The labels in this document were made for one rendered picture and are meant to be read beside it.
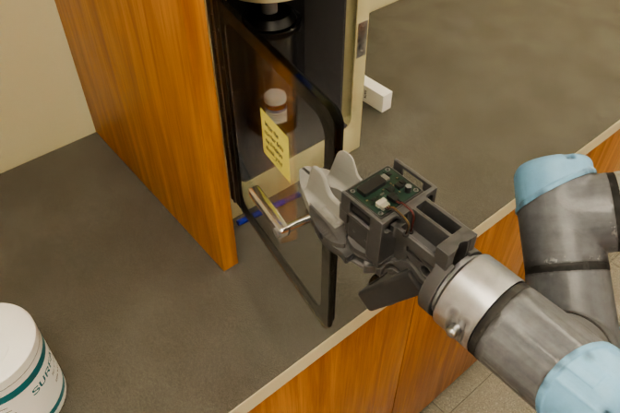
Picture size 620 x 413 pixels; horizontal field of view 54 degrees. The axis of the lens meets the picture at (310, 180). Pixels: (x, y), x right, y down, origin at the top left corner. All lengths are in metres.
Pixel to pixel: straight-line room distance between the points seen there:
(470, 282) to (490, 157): 0.80
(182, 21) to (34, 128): 0.67
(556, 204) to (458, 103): 0.85
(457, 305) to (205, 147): 0.46
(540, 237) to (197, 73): 0.44
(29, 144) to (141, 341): 0.55
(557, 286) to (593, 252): 0.04
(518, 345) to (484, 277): 0.06
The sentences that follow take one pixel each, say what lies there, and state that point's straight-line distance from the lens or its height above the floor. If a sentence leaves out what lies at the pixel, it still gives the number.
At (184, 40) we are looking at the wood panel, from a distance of 0.75.
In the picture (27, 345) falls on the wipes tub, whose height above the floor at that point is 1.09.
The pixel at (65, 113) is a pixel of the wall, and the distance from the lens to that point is 1.36.
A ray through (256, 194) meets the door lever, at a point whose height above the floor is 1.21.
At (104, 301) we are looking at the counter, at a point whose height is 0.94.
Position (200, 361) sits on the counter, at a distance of 0.96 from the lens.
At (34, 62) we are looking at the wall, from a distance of 1.29.
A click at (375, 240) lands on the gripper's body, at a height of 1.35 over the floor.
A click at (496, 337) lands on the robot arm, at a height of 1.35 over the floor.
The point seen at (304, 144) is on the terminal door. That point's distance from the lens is 0.70.
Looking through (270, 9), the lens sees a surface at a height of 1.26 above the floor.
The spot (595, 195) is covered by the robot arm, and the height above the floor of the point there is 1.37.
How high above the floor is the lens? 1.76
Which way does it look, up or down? 44 degrees down
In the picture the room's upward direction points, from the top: straight up
